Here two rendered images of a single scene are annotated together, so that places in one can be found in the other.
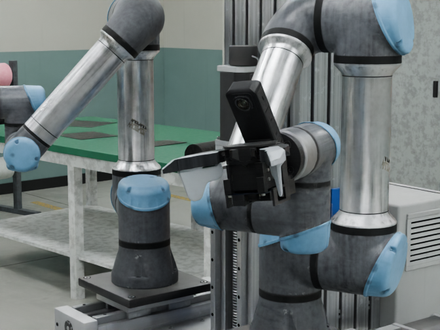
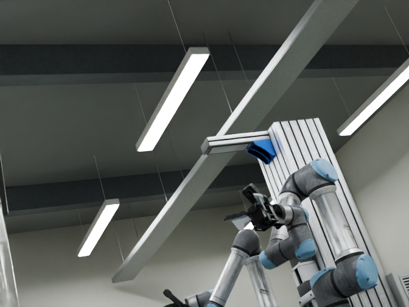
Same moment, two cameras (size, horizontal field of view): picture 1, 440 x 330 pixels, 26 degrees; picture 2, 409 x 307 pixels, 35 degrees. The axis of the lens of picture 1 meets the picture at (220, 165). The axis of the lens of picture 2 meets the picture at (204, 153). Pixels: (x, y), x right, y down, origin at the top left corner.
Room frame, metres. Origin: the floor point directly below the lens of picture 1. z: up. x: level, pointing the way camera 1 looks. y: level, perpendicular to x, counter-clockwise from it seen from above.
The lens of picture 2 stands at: (-0.86, -0.33, 0.75)
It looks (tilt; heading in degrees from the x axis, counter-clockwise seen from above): 24 degrees up; 11
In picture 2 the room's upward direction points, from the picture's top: 18 degrees counter-clockwise
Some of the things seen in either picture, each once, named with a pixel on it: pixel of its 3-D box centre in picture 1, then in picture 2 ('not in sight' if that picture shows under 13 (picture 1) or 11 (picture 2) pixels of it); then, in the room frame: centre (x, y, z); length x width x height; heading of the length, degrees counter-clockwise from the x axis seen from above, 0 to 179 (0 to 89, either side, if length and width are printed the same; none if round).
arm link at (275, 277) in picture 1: (294, 251); (328, 287); (1.70, -0.14, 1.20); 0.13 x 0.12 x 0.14; 63
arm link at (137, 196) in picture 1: (143, 207); not in sight; (2.10, 0.17, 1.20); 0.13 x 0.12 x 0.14; 12
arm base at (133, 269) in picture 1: (145, 258); not in sight; (2.10, 0.17, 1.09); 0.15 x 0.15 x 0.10
